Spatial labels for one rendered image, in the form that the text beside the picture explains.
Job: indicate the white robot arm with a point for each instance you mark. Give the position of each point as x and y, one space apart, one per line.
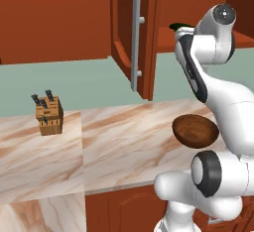
231 117

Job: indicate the brown wooden bowl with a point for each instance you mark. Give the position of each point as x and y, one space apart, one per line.
195 132

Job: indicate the green bell pepper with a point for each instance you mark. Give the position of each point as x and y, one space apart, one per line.
176 26

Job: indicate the red-brown base cabinet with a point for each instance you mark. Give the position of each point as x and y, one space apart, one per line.
122 209

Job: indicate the wide red-brown cabinet door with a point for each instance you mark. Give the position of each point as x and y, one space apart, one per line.
53 18

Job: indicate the wooden knife block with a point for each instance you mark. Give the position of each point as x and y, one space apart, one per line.
50 120

